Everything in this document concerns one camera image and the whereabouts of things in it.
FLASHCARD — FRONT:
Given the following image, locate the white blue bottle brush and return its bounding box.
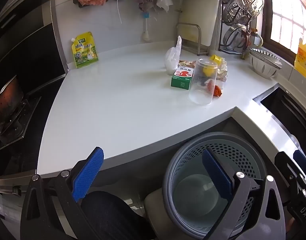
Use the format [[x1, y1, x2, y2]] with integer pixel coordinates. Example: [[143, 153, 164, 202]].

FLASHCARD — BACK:
[[142, 11, 151, 42]]

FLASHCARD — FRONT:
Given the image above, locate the black dish rack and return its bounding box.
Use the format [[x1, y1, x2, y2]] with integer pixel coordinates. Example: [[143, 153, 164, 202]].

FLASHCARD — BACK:
[[218, 0, 253, 54]]

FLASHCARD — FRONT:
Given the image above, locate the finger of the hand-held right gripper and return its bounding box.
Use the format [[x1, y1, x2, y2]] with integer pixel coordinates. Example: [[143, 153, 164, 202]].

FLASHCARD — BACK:
[[274, 151, 306, 201], [292, 149, 306, 180]]

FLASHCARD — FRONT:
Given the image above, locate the window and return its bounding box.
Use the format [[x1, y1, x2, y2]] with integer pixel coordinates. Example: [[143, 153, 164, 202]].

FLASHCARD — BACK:
[[268, 0, 306, 48]]

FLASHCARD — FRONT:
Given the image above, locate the metal steamer plate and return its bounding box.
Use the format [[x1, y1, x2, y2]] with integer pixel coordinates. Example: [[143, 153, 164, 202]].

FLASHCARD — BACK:
[[223, 0, 265, 26]]

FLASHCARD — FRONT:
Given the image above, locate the green carton box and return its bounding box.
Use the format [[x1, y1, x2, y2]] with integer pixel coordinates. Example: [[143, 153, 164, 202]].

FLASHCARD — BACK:
[[171, 66, 195, 90]]

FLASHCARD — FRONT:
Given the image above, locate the gas stove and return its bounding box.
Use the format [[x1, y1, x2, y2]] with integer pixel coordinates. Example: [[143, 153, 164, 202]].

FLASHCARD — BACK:
[[0, 96, 42, 150]]

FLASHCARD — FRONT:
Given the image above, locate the translucent plastic bag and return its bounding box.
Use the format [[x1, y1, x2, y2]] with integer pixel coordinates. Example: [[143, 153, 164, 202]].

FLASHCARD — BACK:
[[164, 35, 183, 75]]

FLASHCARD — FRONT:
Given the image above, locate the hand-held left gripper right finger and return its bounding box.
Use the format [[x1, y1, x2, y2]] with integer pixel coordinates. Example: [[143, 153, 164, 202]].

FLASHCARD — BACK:
[[202, 148, 291, 240]]

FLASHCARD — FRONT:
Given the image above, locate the white plastic container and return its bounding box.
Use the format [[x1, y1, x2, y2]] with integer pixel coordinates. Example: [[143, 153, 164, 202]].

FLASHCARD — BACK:
[[144, 190, 173, 230]]

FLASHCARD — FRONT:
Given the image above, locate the clear plastic cup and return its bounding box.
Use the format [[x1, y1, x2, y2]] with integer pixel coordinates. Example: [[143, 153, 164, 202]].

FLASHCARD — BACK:
[[188, 58, 219, 106]]

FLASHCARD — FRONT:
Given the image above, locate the orange plastic wrapper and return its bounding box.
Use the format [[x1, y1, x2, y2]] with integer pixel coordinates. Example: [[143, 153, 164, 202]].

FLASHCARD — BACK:
[[205, 79, 223, 97]]

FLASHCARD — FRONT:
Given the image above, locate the cream hose with brass valve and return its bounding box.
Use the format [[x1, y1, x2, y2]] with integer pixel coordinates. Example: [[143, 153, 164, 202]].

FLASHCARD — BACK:
[[243, 27, 264, 49]]

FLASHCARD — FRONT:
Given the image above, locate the grey perforated bin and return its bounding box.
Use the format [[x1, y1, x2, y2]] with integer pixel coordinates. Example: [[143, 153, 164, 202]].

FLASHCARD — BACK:
[[162, 131, 268, 238]]

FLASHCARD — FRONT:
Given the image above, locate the white patterned bowl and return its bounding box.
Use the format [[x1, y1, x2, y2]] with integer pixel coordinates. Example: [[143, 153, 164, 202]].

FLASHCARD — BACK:
[[248, 48, 282, 78]]

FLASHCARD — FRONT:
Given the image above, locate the yellow oil bottle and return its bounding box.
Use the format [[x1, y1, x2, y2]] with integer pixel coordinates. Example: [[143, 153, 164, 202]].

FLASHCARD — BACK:
[[294, 38, 306, 78]]

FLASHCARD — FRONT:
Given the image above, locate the metal cutting board rack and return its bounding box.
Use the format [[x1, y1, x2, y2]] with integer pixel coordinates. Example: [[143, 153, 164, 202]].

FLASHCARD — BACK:
[[176, 22, 210, 55]]

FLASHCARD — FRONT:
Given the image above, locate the yellow green refill pouch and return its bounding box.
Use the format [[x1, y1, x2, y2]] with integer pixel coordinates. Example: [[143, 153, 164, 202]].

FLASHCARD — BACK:
[[69, 32, 99, 69]]

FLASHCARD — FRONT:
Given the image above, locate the kitchen sink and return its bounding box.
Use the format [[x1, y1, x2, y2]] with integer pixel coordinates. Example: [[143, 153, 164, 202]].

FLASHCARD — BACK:
[[253, 85, 306, 155]]

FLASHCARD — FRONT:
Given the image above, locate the dark wok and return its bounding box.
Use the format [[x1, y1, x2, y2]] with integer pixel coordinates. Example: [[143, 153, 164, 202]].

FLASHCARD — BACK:
[[0, 76, 25, 128]]

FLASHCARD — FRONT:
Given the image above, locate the white hanging cloth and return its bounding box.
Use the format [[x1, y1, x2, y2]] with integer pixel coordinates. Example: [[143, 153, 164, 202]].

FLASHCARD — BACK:
[[156, 0, 173, 13]]

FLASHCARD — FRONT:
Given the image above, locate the white cutting board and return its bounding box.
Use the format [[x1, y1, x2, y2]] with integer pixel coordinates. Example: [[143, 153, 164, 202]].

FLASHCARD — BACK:
[[179, 0, 221, 48]]

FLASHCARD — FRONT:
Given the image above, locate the white cord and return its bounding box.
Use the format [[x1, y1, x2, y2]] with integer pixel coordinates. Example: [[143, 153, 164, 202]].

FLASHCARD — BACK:
[[117, 0, 123, 25]]

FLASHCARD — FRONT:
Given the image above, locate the yellow plastic piece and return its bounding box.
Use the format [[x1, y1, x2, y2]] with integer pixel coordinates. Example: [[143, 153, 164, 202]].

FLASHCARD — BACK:
[[203, 54, 223, 77]]

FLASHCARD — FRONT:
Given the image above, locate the patterned paper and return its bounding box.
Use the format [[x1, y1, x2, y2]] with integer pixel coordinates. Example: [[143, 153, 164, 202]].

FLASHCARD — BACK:
[[217, 60, 229, 83]]

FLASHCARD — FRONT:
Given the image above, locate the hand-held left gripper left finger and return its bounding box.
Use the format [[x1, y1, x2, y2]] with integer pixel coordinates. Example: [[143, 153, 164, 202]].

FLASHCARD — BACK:
[[20, 146, 105, 240]]

